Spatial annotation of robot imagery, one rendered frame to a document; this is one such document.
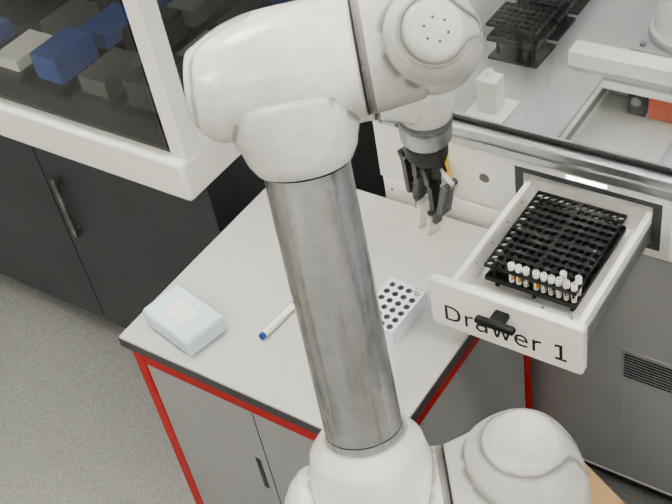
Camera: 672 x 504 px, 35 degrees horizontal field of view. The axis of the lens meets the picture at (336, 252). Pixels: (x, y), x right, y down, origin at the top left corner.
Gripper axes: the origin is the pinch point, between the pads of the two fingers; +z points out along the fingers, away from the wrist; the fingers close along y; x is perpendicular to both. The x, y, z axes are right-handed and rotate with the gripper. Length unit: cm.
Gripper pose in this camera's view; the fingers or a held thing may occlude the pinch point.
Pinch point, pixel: (428, 215)
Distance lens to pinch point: 195.1
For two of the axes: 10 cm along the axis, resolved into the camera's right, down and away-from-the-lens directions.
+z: 0.9, 6.2, 7.8
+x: -7.6, 5.4, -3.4
